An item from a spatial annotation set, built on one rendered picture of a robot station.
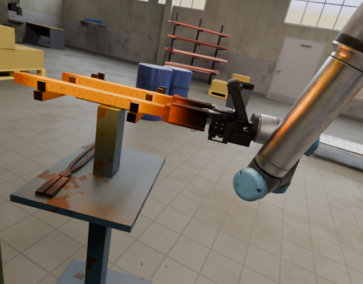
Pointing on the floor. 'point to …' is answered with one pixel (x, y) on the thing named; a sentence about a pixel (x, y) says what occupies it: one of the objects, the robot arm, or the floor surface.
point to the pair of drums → (168, 76)
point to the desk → (34, 35)
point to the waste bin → (247, 88)
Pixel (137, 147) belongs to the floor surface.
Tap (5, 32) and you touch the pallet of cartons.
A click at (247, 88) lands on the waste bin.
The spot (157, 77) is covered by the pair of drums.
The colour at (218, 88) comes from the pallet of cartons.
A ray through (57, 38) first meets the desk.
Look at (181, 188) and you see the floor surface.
